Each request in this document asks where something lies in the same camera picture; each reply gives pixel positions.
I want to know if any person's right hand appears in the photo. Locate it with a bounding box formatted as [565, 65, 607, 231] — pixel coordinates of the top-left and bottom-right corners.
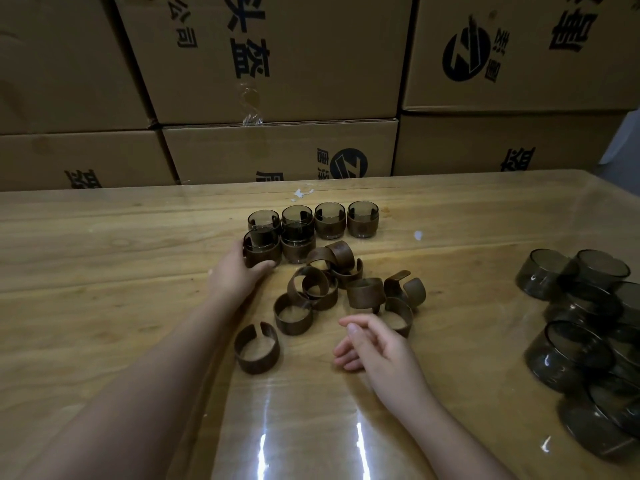
[332, 313, 433, 421]

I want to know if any person's left hand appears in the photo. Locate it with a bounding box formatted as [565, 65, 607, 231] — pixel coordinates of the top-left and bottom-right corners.
[205, 239, 277, 315]

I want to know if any smoky tinted glass cup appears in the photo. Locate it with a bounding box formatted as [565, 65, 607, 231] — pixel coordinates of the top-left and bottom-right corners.
[281, 204, 315, 233]
[242, 228, 283, 269]
[346, 200, 381, 239]
[247, 209, 283, 235]
[279, 222, 317, 265]
[313, 202, 347, 241]

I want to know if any pile of brown sleeve rings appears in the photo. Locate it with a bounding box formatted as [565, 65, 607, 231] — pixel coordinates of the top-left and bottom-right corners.
[273, 239, 387, 337]

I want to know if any cluster of smoky glass cups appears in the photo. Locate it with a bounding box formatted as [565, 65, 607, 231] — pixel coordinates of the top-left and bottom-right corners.
[515, 248, 640, 463]

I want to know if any person's left forearm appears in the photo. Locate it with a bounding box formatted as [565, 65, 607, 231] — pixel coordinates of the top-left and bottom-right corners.
[15, 299, 246, 480]

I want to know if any stack of brown cardboard boxes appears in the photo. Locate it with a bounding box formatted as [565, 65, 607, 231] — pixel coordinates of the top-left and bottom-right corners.
[0, 0, 640, 191]

